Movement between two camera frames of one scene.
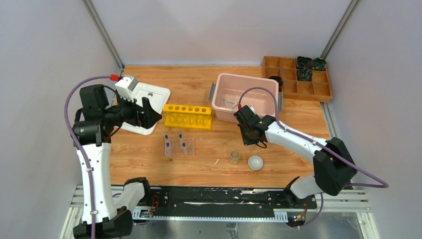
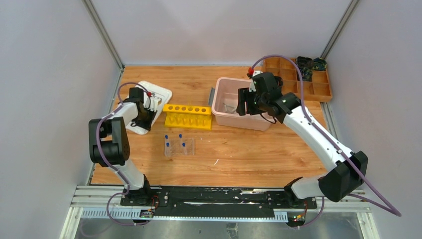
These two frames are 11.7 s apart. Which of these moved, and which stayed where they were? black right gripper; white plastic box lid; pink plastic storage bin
Moved: black right gripper
Stayed: pink plastic storage bin; white plastic box lid
